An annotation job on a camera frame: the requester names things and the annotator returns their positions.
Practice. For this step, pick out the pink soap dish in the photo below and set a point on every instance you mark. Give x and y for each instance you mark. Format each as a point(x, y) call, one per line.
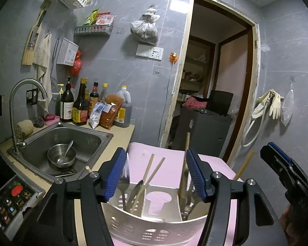
point(51, 119)

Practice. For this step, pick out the hanging dish cloth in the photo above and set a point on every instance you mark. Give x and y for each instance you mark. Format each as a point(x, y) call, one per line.
point(42, 63)

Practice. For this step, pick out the red-capped sauce bottle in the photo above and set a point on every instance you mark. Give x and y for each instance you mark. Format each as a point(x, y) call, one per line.
point(93, 98)

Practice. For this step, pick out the steel fork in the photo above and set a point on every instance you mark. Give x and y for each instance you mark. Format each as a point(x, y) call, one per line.
point(124, 182)

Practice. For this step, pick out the long wooden spatula handle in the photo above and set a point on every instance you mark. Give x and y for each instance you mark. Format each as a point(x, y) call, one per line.
point(183, 181)

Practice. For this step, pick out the orange spice bag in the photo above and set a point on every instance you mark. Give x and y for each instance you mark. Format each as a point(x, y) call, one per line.
point(110, 111)

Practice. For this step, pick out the white perforated box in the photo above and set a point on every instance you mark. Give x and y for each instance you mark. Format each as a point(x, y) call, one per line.
point(67, 53)

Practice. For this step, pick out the grey wall shelf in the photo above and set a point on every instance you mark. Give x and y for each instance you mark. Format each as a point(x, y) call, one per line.
point(98, 30)

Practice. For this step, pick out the small white packet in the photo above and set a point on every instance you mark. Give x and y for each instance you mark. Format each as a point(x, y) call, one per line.
point(98, 109)

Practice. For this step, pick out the steel sink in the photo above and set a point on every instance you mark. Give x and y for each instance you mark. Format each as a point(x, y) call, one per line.
point(88, 143)

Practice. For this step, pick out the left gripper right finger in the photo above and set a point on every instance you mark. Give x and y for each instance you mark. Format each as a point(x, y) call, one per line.
point(216, 189)

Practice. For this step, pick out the beige sponge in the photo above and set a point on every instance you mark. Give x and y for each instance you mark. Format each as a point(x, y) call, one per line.
point(24, 129)

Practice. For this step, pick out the plastic oil jug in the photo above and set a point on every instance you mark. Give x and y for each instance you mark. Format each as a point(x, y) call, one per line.
point(123, 117)

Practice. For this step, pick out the dark wine bottle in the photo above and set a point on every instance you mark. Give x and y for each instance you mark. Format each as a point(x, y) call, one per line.
point(66, 103)

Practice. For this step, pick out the clear plastic bag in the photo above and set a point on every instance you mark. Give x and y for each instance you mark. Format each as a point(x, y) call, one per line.
point(287, 108)

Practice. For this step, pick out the wooden chopstick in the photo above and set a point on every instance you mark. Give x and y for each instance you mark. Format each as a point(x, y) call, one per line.
point(87, 168)
point(148, 168)
point(244, 165)
point(144, 186)

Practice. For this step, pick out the white rubber glove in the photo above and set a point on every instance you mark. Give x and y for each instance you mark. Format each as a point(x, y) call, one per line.
point(271, 100)

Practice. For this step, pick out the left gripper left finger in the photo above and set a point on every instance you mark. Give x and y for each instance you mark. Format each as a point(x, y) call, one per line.
point(95, 189)

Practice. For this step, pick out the pink floral cloth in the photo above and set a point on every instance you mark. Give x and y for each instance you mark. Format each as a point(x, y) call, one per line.
point(139, 155)

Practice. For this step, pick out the dark soy sauce bottle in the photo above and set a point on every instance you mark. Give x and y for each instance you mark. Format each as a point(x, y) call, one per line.
point(80, 106)

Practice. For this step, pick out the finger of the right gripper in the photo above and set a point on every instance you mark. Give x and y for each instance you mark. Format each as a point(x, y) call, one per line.
point(279, 166)
point(281, 153)

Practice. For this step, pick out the dark cabinet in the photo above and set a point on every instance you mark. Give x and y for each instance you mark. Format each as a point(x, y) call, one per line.
point(208, 131)

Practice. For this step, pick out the steel spoon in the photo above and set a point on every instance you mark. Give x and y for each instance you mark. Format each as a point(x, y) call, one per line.
point(133, 195)

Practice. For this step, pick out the steel faucet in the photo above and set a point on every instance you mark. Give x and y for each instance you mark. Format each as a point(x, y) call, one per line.
point(19, 110)

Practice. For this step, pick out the red cloth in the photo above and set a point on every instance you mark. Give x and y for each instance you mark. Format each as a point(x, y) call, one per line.
point(193, 103)

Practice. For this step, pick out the steel bowl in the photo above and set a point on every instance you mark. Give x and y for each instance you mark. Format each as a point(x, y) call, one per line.
point(59, 149)

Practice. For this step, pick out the yellow-capped bottle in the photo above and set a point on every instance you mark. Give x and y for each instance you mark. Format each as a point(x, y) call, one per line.
point(103, 93)

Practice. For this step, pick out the red plastic bag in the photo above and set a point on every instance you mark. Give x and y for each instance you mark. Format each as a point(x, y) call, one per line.
point(77, 65)

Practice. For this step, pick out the steel peeler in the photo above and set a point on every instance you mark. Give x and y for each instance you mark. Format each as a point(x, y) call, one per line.
point(192, 200)

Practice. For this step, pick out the white utensil holder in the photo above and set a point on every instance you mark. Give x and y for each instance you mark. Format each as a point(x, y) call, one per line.
point(156, 220)

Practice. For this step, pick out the orange wall hook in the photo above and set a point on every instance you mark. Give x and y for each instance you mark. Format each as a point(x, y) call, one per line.
point(173, 58)

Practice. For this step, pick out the spoon in bowl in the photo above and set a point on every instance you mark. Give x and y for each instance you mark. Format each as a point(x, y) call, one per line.
point(62, 159)

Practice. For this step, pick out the induction cooker panel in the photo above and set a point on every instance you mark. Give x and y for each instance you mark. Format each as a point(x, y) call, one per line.
point(18, 196)

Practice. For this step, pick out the wall power socket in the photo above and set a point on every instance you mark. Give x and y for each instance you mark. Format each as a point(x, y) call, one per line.
point(148, 51)

